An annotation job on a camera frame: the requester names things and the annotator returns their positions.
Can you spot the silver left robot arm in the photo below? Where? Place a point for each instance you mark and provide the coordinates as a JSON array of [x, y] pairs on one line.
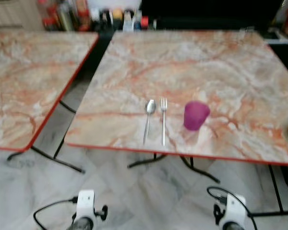
[[81, 225]]

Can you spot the purple plastic cup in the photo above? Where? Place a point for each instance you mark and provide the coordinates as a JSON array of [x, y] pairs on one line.
[[196, 117]]

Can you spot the silver metal fork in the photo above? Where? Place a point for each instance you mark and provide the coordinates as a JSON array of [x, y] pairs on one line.
[[163, 124]]

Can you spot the silver metal spoon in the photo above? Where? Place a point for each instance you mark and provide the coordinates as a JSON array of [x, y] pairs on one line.
[[150, 106]]

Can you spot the white tray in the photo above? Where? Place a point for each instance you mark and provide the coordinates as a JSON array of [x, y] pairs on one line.
[[278, 38]]

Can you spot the white bottle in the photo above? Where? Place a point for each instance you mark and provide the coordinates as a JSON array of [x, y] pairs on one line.
[[128, 23]]

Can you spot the red cap bottle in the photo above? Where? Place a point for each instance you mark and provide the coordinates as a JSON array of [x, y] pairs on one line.
[[144, 22]]

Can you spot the metal can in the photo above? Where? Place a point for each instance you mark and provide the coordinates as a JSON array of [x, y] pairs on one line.
[[66, 18]]

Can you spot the black appliance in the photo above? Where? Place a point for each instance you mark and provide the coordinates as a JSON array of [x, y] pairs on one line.
[[206, 12]]

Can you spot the yellow lid jar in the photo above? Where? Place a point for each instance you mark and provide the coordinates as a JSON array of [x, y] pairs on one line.
[[117, 13]]

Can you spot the red packet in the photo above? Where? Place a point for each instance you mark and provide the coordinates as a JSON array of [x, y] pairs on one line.
[[82, 10]]

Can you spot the light wooden cabinet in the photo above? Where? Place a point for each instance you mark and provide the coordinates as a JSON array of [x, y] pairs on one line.
[[12, 14]]

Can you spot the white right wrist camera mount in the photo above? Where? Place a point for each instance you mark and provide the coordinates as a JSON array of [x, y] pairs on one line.
[[235, 208]]

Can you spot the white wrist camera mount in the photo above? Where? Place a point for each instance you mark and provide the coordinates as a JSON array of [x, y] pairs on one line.
[[85, 201], [235, 208]]

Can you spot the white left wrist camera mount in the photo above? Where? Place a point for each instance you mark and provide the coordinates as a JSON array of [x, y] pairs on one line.
[[85, 201]]

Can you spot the black metal table frame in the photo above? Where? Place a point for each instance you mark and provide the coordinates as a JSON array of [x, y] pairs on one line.
[[277, 191], [69, 164]]

